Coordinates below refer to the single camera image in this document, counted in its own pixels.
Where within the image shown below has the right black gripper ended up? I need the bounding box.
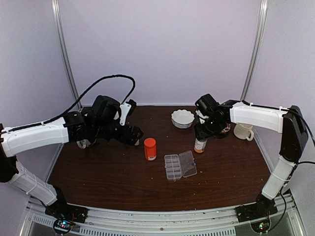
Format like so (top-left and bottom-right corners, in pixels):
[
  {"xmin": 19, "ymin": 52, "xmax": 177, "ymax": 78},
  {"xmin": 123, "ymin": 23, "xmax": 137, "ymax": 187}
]
[{"xmin": 194, "ymin": 116, "xmax": 224, "ymax": 140}]

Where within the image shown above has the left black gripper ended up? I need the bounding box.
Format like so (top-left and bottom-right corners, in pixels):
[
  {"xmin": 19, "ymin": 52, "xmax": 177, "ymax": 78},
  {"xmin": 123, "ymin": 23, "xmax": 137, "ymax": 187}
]
[{"xmin": 93, "ymin": 121, "xmax": 143, "ymax": 146}]

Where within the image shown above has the grey capped white orange bottle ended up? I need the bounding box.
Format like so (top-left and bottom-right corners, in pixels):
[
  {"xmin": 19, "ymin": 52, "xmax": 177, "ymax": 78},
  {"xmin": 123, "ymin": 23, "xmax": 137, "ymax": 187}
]
[{"xmin": 194, "ymin": 138, "xmax": 207, "ymax": 153}]

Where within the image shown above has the clear plastic pill organizer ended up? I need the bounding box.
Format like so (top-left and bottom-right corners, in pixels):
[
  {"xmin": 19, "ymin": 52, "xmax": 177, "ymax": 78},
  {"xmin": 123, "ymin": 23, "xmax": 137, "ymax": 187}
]
[{"xmin": 164, "ymin": 150, "xmax": 197, "ymax": 181}]

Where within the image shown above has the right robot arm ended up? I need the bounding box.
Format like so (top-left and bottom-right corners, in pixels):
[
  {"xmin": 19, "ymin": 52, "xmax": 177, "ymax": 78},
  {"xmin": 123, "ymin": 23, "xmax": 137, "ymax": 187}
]
[{"xmin": 194, "ymin": 94, "xmax": 310, "ymax": 217}]

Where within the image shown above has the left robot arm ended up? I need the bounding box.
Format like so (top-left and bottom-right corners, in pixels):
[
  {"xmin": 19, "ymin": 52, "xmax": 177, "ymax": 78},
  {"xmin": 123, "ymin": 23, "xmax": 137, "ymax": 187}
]
[{"xmin": 0, "ymin": 95, "xmax": 143, "ymax": 218}]

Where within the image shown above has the orange pill bottle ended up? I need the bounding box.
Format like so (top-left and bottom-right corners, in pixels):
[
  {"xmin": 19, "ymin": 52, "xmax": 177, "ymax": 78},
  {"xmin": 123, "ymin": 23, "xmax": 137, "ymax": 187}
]
[{"xmin": 144, "ymin": 138, "xmax": 157, "ymax": 161}]

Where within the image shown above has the white fluted bowl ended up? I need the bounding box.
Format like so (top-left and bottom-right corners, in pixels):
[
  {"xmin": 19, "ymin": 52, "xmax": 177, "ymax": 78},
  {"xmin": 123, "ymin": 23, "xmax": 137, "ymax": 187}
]
[{"xmin": 171, "ymin": 110, "xmax": 194, "ymax": 129}]

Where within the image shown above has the red patterned plate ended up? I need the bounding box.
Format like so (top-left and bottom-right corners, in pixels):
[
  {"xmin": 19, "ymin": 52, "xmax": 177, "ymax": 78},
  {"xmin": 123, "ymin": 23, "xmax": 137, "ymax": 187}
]
[{"xmin": 220, "ymin": 123, "xmax": 231, "ymax": 134}]

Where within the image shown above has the cream ceramic mug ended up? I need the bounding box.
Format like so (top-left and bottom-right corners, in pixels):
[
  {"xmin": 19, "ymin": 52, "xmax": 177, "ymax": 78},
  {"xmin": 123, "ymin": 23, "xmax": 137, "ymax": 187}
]
[{"xmin": 233, "ymin": 123, "xmax": 254, "ymax": 141}]

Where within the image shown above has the white floral mug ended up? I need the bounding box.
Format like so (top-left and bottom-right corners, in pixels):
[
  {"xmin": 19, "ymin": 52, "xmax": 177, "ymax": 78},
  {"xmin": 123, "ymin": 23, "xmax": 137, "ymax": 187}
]
[{"xmin": 76, "ymin": 140, "xmax": 91, "ymax": 149}]

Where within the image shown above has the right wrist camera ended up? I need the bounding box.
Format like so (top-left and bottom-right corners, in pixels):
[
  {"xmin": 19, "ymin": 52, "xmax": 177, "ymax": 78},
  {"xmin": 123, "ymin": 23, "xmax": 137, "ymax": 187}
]
[{"xmin": 195, "ymin": 109, "xmax": 209, "ymax": 124}]

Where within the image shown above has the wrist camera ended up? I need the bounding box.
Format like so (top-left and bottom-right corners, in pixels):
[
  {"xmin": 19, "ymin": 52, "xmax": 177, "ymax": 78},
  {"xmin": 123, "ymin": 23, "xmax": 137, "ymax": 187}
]
[
  {"xmin": 195, "ymin": 109, "xmax": 209, "ymax": 124},
  {"xmin": 120, "ymin": 99, "xmax": 137, "ymax": 126}
]

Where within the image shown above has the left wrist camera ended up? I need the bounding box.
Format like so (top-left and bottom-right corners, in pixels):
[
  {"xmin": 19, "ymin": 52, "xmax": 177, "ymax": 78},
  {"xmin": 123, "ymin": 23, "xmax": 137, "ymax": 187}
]
[{"xmin": 120, "ymin": 99, "xmax": 137, "ymax": 126}]

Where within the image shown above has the left black braided cable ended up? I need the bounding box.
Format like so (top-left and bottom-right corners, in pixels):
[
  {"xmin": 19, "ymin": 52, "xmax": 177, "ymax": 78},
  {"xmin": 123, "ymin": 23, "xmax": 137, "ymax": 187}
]
[{"xmin": 41, "ymin": 74, "xmax": 136, "ymax": 125}]

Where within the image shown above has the right aluminium frame post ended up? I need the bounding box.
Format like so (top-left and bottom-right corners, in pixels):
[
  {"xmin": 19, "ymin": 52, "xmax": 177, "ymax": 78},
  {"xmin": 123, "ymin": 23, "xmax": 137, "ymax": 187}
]
[{"xmin": 240, "ymin": 0, "xmax": 268, "ymax": 101}]

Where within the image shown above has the aluminium frame post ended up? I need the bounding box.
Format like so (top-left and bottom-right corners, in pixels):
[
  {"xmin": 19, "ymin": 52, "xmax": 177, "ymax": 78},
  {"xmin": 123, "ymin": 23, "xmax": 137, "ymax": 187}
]
[
  {"xmin": 240, "ymin": 0, "xmax": 268, "ymax": 101},
  {"xmin": 51, "ymin": 0, "xmax": 79, "ymax": 100}
]

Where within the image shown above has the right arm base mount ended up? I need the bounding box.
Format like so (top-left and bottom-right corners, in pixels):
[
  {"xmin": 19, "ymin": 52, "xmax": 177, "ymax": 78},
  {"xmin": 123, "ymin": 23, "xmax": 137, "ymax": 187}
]
[{"xmin": 235, "ymin": 192, "xmax": 278, "ymax": 235}]

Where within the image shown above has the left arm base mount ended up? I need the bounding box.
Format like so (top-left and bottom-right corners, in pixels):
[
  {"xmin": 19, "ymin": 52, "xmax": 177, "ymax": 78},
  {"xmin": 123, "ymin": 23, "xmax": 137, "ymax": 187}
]
[{"xmin": 43, "ymin": 185, "xmax": 88, "ymax": 235}]

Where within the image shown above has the front aluminium rail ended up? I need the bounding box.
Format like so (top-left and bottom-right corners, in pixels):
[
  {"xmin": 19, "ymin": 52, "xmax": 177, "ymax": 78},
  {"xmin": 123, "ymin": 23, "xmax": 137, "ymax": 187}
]
[{"xmin": 18, "ymin": 202, "xmax": 306, "ymax": 236}]

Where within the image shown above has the left aluminium frame post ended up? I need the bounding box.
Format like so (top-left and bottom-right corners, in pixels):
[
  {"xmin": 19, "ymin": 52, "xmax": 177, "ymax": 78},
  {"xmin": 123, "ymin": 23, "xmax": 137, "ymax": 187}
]
[{"xmin": 51, "ymin": 0, "xmax": 79, "ymax": 100}]

